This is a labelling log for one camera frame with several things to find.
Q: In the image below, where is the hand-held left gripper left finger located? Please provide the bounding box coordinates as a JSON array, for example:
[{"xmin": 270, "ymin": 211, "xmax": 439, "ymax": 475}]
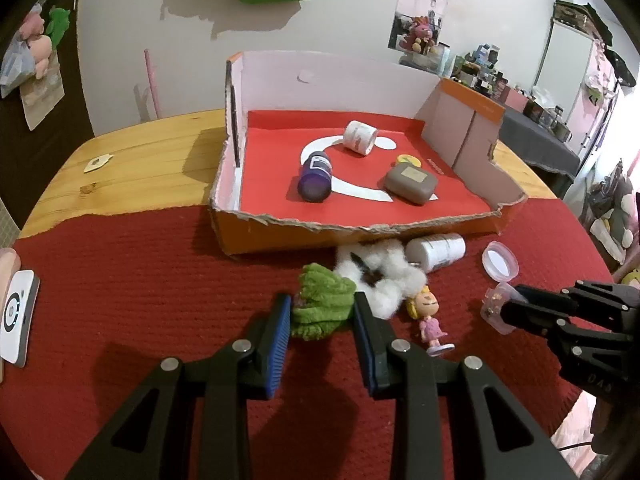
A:
[{"xmin": 65, "ymin": 292, "xmax": 293, "ymax": 480}]

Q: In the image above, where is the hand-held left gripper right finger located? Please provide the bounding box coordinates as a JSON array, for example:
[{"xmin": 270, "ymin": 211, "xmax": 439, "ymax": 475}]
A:
[{"xmin": 351, "ymin": 291, "xmax": 576, "ymax": 480}]

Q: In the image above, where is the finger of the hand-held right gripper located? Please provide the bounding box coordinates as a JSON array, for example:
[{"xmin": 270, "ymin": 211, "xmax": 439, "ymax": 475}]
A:
[
  {"xmin": 500, "ymin": 301, "xmax": 633, "ymax": 357},
  {"xmin": 514, "ymin": 281, "xmax": 640, "ymax": 312}
]

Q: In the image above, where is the clear plastic container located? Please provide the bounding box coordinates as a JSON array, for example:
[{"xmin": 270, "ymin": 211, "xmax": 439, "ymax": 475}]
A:
[{"xmin": 480, "ymin": 281, "xmax": 526, "ymax": 335}]

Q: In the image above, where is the green leafy plush toy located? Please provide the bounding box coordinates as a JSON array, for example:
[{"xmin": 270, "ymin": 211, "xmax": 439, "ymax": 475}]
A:
[{"xmin": 290, "ymin": 262, "xmax": 357, "ymax": 343}]

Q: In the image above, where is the clear round lid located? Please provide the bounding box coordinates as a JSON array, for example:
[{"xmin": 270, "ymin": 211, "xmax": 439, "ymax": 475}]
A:
[{"xmin": 481, "ymin": 241, "xmax": 519, "ymax": 281}]

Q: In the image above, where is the white fluffy star plush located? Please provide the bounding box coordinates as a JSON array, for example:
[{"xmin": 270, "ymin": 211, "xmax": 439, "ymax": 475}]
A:
[{"xmin": 335, "ymin": 239, "xmax": 428, "ymax": 320}]

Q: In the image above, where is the blonde doll figurine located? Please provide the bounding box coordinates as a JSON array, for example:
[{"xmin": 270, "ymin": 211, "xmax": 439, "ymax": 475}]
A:
[{"xmin": 405, "ymin": 284, "xmax": 456, "ymax": 357}]

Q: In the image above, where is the orange cardboard box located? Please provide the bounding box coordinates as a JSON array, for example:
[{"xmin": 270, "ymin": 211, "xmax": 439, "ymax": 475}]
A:
[{"xmin": 207, "ymin": 50, "xmax": 530, "ymax": 261}]

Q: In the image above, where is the white pill bottle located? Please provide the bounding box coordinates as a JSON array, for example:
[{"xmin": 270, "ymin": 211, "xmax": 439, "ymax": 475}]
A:
[{"xmin": 405, "ymin": 232, "xmax": 467, "ymax": 273}]

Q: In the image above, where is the grey soap bar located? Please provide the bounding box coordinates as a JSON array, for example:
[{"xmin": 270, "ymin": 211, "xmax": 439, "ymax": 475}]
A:
[{"xmin": 383, "ymin": 164, "xmax": 440, "ymax": 205}]

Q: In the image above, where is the dark blue bottle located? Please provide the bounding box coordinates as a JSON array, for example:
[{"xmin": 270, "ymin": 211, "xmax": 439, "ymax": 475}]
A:
[{"xmin": 297, "ymin": 150, "xmax": 335, "ymax": 204}]

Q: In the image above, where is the white jar with label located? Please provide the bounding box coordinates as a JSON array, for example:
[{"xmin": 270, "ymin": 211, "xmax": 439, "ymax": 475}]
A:
[{"xmin": 343, "ymin": 120, "xmax": 380, "ymax": 156}]

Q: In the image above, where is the pile of plush toys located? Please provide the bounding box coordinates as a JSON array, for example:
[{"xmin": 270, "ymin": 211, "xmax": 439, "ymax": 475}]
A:
[{"xmin": 582, "ymin": 160, "xmax": 640, "ymax": 266}]

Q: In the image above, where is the red knitted mat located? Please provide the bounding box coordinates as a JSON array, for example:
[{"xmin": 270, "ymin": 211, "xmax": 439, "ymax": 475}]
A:
[{"xmin": 0, "ymin": 199, "xmax": 616, "ymax": 480}]

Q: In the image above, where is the side table with dark cloth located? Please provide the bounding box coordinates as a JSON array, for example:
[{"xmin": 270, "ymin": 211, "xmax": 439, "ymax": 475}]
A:
[{"xmin": 400, "ymin": 57, "xmax": 583, "ymax": 198}]

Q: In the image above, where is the metal pot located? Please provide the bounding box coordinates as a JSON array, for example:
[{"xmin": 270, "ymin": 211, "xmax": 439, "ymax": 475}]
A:
[{"xmin": 537, "ymin": 105, "xmax": 573, "ymax": 138}]

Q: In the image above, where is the white refrigerator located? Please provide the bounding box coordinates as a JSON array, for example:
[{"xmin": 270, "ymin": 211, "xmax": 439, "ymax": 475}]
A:
[{"xmin": 532, "ymin": 2, "xmax": 608, "ymax": 111}]

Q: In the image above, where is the row of bottles and jars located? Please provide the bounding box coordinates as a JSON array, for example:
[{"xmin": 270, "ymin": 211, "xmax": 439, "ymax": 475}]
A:
[{"xmin": 435, "ymin": 42, "xmax": 576, "ymax": 138}]

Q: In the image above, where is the black hanging cloth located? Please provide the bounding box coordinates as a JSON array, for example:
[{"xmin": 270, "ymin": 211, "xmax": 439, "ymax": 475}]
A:
[{"xmin": 605, "ymin": 50, "xmax": 638, "ymax": 86}]

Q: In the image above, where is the white remote control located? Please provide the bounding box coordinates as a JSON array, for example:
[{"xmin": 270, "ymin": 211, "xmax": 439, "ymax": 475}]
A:
[{"xmin": 0, "ymin": 269, "xmax": 41, "ymax": 367}]

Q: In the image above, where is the pink case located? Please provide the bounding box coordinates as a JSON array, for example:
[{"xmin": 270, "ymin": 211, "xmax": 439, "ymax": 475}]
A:
[{"xmin": 0, "ymin": 247, "xmax": 22, "ymax": 306}]

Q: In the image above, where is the black bag on refrigerator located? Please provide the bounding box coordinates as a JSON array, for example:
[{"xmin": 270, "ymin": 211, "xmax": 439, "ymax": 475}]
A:
[{"xmin": 552, "ymin": 0, "xmax": 613, "ymax": 46}]

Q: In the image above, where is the pink stick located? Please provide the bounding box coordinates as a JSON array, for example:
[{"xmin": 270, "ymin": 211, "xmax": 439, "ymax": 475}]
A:
[{"xmin": 144, "ymin": 49, "xmax": 162, "ymax": 120}]

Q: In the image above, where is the pink plush doll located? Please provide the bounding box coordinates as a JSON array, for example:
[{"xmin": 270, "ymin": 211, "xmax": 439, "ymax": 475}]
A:
[{"xmin": 397, "ymin": 15, "xmax": 441, "ymax": 56}]

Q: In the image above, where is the dark wooden door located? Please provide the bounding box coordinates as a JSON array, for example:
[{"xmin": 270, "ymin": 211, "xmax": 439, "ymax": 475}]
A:
[{"xmin": 0, "ymin": 0, "xmax": 96, "ymax": 241}]

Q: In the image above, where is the brown paper bag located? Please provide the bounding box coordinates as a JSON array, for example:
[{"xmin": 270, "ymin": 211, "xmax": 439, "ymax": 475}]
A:
[{"xmin": 20, "ymin": 62, "xmax": 66, "ymax": 132}]

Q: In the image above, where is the pink plush toy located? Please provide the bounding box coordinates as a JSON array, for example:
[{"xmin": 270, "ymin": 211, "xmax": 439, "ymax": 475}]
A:
[{"xmin": 20, "ymin": 10, "xmax": 53, "ymax": 80}]

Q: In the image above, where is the grey plastic bag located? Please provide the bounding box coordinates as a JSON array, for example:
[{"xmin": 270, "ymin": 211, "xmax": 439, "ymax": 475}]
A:
[{"xmin": 0, "ymin": 40, "xmax": 38, "ymax": 98}]

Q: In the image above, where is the green plush doll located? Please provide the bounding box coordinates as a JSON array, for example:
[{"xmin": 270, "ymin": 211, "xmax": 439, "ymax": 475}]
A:
[{"xmin": 47, "ymin": 6, "xmax": 71, "ymax": 51}]

